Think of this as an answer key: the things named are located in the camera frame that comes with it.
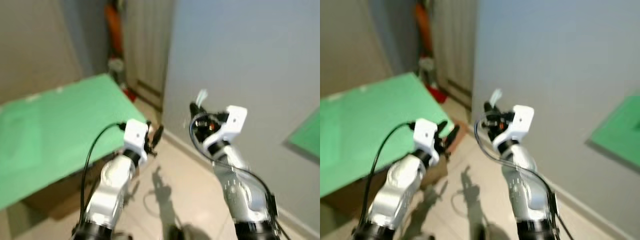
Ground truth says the white grey canister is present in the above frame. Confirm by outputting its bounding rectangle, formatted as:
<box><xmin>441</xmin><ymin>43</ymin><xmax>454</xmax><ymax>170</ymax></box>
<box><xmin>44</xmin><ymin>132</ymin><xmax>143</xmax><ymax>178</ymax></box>
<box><xmin>418</xmin><ymin>56</ymin><xmax>436</xmax><ymax>84</ymax></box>
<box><xmin>108</xmin><ymin>57</ymin><xmax>126</xmax><ymax>84</ymax></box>

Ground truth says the beige panelled door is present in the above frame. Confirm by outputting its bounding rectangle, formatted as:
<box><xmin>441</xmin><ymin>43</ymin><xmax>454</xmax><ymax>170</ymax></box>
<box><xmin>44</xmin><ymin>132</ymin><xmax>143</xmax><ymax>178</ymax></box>
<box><xmin>123</xmin><ymin>0</ymin><xmax>177</xmax><ymax>112</ymax></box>
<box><xmin>432</xmin><ymin>0</ymin><xmax>481</xmax><ymax>109</ymax></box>

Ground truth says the green topped brown table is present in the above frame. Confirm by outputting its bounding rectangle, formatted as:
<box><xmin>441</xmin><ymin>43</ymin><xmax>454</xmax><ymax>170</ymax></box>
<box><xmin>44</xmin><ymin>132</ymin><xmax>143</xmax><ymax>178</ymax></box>
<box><xmin>0</xmin><ymin>73</ymin><xmax>164</xmax><ymax>221</ymax></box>
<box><xmin>320</xmin><ymin>71</ymin><xmax>469</xmax><ymax>219</ymax></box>

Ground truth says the orange upright object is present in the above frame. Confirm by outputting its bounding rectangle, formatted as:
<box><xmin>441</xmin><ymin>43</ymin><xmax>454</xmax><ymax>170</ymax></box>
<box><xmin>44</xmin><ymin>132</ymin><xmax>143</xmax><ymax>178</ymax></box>
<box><xmin>413</xmin><ymin>2</ymin><xmax>434</xmax><ymax>56</ymax></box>
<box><xmin>103</xmin><ymin>2</ymin><xmax>125</xmax><ymax>59</ymax></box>

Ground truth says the green flat board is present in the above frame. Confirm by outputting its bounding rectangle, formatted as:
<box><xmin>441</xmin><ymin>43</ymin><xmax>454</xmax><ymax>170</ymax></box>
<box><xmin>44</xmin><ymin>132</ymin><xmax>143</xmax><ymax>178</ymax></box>
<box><xmin>589</xmin><ymin>92</ymin><xmax>640</xmax><ymax>169</ymax></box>
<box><xmin>287</xmin><ymin>122</ymin><xmax>321</xmax><ymax>160</ymax></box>

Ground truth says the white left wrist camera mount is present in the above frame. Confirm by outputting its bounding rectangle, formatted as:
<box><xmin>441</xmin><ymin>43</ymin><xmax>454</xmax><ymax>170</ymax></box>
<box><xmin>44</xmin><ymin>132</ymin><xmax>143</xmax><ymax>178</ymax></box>
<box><xmin>123</xmin><ymin>119</ymin><xmax>150</xmax><ymax>164</ymax></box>
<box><xmin>413</xmin><ymin>118</ymin><xmax>441</xmax><ymax>167</ymax></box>

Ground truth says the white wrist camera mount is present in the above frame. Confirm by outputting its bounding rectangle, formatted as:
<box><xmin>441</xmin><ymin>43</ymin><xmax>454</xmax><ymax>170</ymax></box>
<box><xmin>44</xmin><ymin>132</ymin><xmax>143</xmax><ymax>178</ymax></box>
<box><xmin>492</xmin><ymin>105</ymin><xmax>535</xmax><ymax>152</ymax></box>
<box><xmin>215</xmin><ymin>105</ymin><xmax>249</xmax><ymax>147</ymax></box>
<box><xmin>123</xmin><ymin>119</ymin><xmax>150</xmax><ymax>164</ymax></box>
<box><xmin>413</xmin><ymin>118</ymin><xmax>441</xmax><ymax>167</ymax></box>

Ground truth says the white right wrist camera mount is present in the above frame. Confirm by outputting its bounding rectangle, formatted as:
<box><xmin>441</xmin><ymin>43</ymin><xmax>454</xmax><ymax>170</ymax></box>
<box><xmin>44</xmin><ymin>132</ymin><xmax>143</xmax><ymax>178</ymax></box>
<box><xmin>215</xmin><ymin>105</ymin><xmax>249</xmax><ymax>147</ymax></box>
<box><xmin>492</xmin><ymin>105</ymin><xmax>535</xmax><ymax>152</ymax></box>

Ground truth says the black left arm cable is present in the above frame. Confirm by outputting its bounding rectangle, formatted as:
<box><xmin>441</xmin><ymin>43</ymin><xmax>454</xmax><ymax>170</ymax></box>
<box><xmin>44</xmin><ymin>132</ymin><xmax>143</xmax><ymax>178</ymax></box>
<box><xmin>359</xmin><ymin>121</ymin><xmax>416</xmax><ymax>234</ymax></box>
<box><xmin>80</xmin><ymin>121</ymin><xmax>127</xmax><ymax>227</ymax></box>

